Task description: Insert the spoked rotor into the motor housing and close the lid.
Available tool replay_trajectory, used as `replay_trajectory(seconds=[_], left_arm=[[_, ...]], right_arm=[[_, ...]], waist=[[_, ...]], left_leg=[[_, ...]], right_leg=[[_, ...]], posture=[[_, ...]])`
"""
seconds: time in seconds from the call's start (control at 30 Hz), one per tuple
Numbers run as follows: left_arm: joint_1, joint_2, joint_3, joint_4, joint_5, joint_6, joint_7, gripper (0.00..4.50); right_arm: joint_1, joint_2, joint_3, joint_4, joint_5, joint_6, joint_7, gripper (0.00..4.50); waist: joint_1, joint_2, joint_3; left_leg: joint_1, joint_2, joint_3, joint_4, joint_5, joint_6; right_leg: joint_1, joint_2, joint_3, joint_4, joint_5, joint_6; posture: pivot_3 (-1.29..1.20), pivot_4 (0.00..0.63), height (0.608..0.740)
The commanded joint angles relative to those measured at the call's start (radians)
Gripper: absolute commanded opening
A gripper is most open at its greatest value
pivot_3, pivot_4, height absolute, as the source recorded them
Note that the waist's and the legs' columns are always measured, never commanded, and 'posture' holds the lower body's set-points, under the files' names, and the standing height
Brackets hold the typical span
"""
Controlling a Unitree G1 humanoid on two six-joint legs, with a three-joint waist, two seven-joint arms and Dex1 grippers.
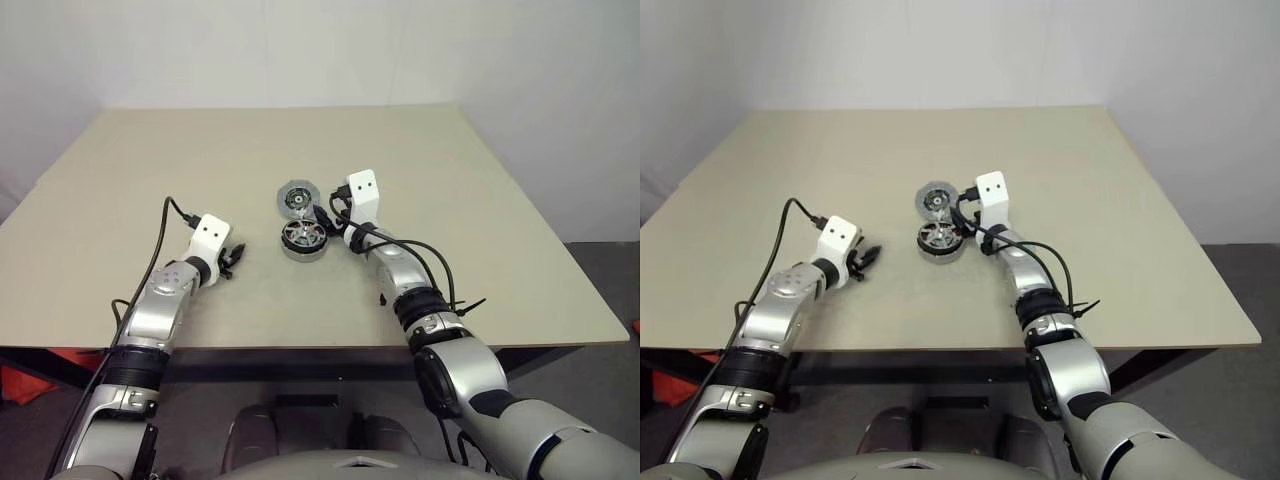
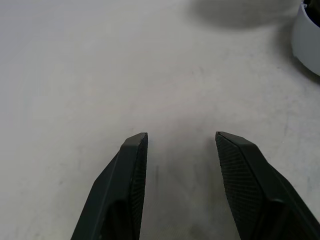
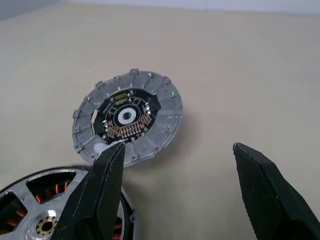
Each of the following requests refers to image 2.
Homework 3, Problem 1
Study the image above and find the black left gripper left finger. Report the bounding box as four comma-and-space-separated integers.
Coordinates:
70, 132, 149, 240

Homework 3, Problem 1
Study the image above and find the silver motor housing with copper windings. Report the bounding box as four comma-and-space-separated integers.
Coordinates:
291, 0, 320, 77

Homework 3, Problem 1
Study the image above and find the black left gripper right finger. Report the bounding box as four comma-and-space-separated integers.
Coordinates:
215, 131, 320, 240

